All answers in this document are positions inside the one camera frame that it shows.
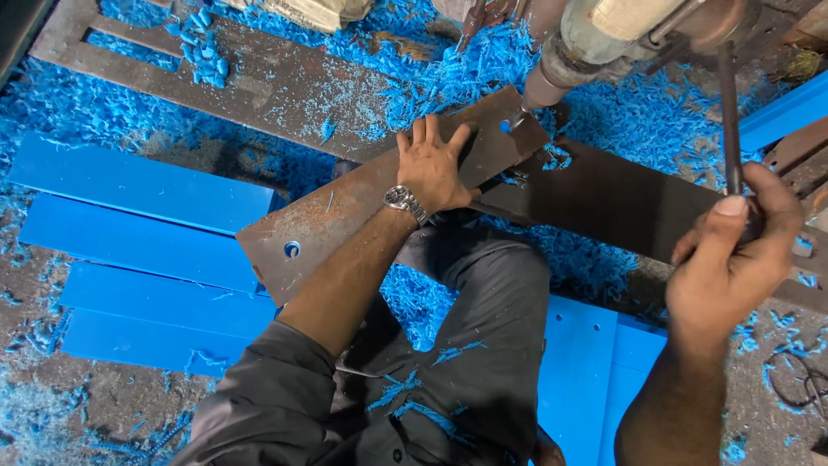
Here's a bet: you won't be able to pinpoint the dark wire loop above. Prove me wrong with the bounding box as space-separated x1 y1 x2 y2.
765 351 828 416

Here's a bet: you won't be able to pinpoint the dark drill press lever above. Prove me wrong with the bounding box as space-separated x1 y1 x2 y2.
717 40 746 197

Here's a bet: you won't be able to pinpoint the long dark metal bar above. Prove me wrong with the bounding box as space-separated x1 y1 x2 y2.
475 137 828 316

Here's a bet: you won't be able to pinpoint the beige sack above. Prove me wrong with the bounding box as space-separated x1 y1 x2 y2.
220 0 376 35

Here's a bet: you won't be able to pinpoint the heap of blue plastic shavings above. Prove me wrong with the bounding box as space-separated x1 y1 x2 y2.
0 0 828 466

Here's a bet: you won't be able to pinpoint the dark grey shirt sleeve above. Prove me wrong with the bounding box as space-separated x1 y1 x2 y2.
169 320 339 466

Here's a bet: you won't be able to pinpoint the dark grey trousers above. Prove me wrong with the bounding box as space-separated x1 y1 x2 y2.
326 210 552 466

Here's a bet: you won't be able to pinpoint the rusty metal frame pieces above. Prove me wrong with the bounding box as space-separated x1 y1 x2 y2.
762 116 828 224

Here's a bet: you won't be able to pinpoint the worn drill press head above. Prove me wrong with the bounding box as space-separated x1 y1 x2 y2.
521 0 764 112

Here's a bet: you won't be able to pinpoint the rusty metal rod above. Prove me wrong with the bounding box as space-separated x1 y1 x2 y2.
455 0 487 54

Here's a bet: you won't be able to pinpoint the person's left hand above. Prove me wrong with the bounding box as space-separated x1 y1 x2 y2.
396 114 483 216

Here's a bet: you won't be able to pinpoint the rusty metal template plate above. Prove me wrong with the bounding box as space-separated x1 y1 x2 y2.
235 84 552 309

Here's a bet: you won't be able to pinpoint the blue plastic plank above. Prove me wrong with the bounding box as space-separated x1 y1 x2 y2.
6 132 280 236
529 294 620 466
58 261 280 342
737 70 828 154
18 193 267 296
61 309 254 380
596 316 668 466

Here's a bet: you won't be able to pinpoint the silver wristwatch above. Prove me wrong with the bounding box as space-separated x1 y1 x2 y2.
383 185 430 227

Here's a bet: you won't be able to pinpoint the rusty metal base frame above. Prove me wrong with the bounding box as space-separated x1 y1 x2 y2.
28 0 467 164

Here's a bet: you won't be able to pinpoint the person's right hand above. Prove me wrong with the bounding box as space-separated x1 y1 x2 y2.
665 162 805 353

